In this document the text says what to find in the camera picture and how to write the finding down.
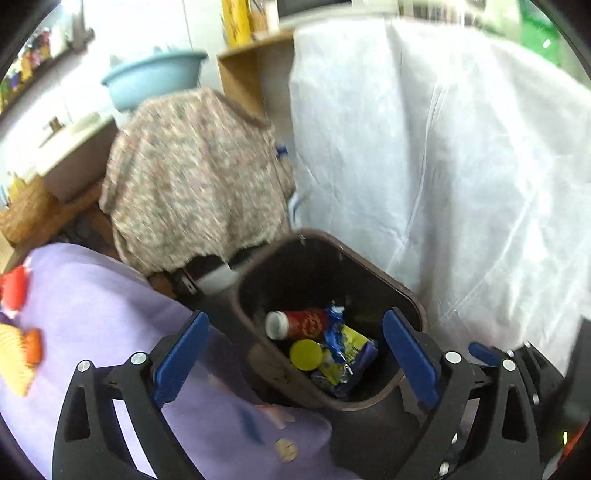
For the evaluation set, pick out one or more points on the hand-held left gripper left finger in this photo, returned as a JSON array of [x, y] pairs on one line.
[[182, 364]]

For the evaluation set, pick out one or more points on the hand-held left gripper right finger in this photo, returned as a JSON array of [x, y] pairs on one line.
[[411, 357]]

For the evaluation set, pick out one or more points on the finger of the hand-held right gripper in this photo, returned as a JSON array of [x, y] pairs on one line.
[[485, 353]]

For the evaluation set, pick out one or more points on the yellow snack packet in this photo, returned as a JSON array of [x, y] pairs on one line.
[[354, 340]]

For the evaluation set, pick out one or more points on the purple wrapper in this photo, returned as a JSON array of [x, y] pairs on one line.
[[334, 341]]

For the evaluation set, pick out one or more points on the yellow plastic cup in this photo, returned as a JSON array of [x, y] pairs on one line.
[[305, 355]]

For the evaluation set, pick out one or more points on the red paper cup black lid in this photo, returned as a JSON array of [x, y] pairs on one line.
[[304, 323]]

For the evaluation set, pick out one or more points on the dark brown trash bin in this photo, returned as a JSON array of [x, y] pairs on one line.
[[286, 277]]

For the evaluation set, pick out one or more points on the purple floral tablecloth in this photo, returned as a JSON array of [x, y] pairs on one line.
[[115, 314]]

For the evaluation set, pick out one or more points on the orange and blue small packet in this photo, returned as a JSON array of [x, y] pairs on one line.
[[34, 346]]

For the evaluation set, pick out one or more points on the orange yellow ridged packet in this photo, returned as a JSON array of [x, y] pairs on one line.
[[16, 360]]

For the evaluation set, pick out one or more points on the red object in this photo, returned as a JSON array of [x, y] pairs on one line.
[[14, 288]]

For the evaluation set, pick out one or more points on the floral cloth cover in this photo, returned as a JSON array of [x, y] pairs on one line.
[[194, 180]]

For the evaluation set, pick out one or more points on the white cloth cover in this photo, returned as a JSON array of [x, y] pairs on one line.
[[415, 161]]

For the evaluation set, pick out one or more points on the wicker wash basin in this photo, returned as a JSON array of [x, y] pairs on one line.
[[25, 217]]

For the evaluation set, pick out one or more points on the brown and white rice cooker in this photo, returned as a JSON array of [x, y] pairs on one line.
[[74, 152]]

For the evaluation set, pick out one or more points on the bronze faucet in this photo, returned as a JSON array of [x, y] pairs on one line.
[[54, 127]]

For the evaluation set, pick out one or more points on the blue plastic basin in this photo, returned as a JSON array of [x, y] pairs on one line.
[[147, 78]]

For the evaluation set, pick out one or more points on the wooden cabinet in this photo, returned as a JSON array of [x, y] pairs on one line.
[[244, 74]]

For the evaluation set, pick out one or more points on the green noodle bowl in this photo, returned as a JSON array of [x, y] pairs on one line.
[[540, 32]]

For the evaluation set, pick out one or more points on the tall yellow box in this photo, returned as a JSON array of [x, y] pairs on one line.
[[236, 21]]

